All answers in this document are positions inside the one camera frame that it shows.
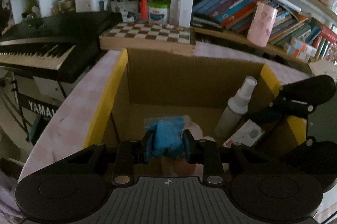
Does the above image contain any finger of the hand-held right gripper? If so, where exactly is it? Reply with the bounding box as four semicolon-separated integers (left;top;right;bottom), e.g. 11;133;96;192
249;98;315;131

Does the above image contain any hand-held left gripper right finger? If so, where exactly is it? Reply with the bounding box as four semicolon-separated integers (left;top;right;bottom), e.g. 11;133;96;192
183;129;266;186

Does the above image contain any wooden chessboard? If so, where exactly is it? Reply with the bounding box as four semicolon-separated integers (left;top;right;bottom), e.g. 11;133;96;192
99;22;196;50

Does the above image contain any black electronic keyboard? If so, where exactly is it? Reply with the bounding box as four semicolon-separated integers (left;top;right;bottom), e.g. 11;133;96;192
0;12;124;84

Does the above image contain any small blue soft toy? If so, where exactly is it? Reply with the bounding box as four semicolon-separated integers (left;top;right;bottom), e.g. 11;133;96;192
144;116;185;159

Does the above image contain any white box with red label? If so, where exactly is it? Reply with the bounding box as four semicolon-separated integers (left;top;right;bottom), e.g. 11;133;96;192
74;0;91;13

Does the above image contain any white charger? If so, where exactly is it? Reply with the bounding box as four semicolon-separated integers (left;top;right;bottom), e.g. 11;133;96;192
223;119;264;148

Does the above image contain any pen holder with pens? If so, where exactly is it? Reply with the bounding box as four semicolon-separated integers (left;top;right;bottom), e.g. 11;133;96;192
110;0;140;22

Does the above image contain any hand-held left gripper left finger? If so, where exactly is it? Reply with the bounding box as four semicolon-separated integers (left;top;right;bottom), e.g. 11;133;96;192
67;130;156;186

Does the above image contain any pink cup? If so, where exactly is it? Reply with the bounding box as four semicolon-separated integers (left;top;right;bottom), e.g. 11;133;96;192
247;1;278;48

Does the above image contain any pink cloth covered desktop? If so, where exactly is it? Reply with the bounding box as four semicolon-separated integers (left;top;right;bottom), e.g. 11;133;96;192
17;44;337;224

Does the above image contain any pink plush toy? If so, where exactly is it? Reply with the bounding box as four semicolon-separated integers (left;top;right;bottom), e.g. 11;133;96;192
182;121;216;143

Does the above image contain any black keyboard stand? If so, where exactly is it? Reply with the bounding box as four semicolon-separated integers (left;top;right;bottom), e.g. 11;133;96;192
0;69;66;146

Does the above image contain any white spray bottle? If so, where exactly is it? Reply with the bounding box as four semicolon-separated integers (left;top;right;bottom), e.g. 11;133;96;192
214;76;258;140

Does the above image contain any row of leaning books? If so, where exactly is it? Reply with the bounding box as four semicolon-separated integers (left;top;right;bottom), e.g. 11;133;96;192
191;0;337;61

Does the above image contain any stack of papers and notebooks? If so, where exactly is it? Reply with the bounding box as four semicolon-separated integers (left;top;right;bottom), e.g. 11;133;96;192
308;58;337;77

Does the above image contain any yellow cardboard box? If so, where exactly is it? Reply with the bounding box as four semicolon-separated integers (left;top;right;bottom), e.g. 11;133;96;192
83;48;308;182

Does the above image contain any orange and white box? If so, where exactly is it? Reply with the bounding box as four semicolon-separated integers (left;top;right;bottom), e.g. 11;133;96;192
290;37;318;56
284;43;312;61

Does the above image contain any green lid white tub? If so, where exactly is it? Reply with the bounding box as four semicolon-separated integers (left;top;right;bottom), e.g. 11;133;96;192
148;1;169;25

